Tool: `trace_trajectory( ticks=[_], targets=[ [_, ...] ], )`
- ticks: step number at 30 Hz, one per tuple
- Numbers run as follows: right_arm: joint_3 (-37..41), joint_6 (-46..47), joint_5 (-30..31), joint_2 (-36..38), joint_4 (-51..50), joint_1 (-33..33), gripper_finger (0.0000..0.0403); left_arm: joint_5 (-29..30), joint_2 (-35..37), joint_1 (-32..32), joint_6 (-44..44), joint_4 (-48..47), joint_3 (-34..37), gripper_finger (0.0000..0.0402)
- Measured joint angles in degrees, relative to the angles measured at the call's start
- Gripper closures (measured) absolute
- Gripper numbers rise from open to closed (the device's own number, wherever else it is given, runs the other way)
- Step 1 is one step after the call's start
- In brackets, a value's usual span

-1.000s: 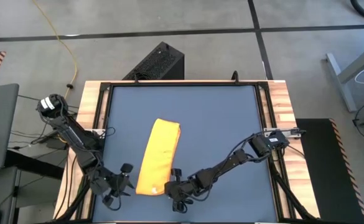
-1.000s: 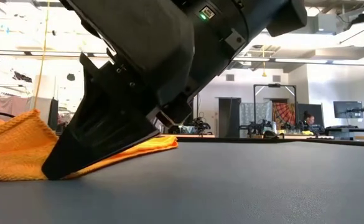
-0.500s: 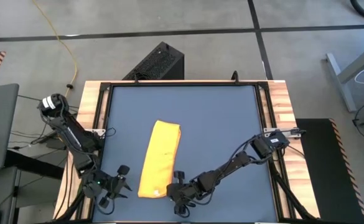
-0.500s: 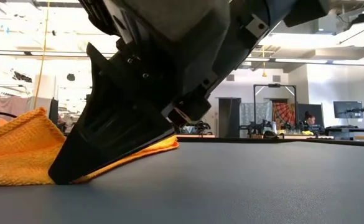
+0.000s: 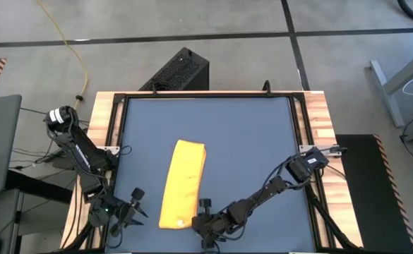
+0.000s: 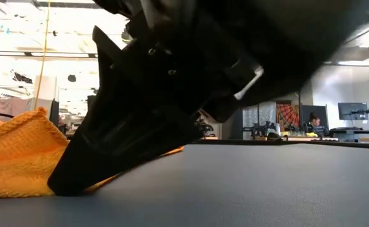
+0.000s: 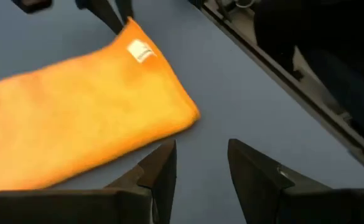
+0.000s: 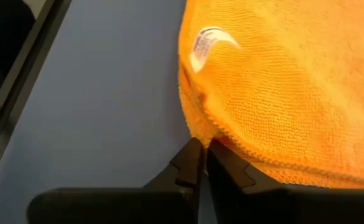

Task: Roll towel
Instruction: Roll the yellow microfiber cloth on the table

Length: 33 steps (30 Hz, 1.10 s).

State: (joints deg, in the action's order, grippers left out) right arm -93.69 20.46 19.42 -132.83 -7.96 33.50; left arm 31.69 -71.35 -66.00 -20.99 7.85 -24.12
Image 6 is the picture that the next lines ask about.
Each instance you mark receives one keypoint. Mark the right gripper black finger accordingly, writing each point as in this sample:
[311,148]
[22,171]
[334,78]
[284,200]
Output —
[118,135]

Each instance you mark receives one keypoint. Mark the yellow towel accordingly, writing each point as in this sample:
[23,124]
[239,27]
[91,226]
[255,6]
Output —
[14,157]

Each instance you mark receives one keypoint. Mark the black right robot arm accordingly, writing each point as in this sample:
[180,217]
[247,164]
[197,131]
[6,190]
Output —
[297,38]

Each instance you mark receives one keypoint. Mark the white pillar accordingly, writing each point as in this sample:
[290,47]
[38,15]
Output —
[47,91]

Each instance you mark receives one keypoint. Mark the frosted divider panel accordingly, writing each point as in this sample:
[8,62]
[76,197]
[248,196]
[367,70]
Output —
[266,112]

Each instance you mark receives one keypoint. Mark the black background robot arms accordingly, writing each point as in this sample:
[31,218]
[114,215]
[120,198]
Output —
[260,129]

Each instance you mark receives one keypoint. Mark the blue-grey table mat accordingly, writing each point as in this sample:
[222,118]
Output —
[234,189]

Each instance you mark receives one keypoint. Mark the black computer monitor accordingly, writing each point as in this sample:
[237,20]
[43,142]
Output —
[353,110]
[305,115]

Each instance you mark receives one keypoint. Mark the person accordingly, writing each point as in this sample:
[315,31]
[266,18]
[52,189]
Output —
[314,121]

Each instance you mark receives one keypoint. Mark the small yellow cloth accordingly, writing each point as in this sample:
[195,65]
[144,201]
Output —
[312,134]

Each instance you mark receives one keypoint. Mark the orange patterned wall tapestry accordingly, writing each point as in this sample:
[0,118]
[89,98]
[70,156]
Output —
[286,115]

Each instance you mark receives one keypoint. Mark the black metal table frame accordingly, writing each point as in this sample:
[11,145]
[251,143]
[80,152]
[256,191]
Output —
[297,143]

